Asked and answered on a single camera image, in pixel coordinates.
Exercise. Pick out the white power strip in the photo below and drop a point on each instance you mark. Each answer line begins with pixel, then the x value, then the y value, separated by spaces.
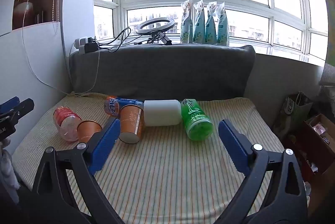
pixel 80 43

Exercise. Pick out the orange paper cup centre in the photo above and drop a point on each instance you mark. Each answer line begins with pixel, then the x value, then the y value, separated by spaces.
pixel 132 123

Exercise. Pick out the green paper shopping bag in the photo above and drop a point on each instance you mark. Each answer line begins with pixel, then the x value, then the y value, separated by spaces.
pixel 294 111

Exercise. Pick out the black power adapter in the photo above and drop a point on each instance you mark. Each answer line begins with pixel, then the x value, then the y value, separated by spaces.
pixel 91 47

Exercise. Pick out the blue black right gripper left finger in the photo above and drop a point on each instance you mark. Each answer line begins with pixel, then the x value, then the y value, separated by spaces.
pixel 54 201

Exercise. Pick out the brown cardboard box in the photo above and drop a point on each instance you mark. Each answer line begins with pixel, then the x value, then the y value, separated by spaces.
pixel 318 136

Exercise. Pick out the green tea plastic cup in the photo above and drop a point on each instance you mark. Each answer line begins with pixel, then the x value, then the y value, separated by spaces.
pixel 197 124

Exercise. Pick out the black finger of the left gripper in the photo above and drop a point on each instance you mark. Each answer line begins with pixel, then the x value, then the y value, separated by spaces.
pixel 10 119

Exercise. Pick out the red clear plastic cup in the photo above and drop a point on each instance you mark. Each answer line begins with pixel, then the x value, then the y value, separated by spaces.
pixel 66 122

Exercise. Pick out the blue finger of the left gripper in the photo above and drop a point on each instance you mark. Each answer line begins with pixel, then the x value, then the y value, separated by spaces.
pixel 8 105

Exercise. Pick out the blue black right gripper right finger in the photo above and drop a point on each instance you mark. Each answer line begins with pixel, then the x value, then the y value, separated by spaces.
pixel 285 200

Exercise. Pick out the orange paper cup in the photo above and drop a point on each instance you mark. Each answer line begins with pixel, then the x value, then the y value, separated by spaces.
pixel 132 123
pixel 86 129

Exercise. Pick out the orange paper cup left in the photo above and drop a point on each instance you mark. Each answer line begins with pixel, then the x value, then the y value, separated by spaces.
pixel 86 129

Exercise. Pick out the blue orange Arctic Ocean cup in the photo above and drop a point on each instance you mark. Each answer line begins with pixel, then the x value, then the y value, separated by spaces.
pixel 113 105

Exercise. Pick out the white plastic cup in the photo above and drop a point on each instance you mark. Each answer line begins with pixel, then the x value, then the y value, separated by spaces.
pixel 160 113

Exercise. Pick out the striped cushion cover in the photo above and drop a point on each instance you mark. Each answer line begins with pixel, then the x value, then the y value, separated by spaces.
pixel 166 177

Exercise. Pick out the ring light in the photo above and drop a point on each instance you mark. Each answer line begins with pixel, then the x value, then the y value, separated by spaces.
pixel 156 29

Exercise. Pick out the grey sofa backrest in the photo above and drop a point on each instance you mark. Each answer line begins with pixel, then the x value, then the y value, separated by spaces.
pixel 153 72

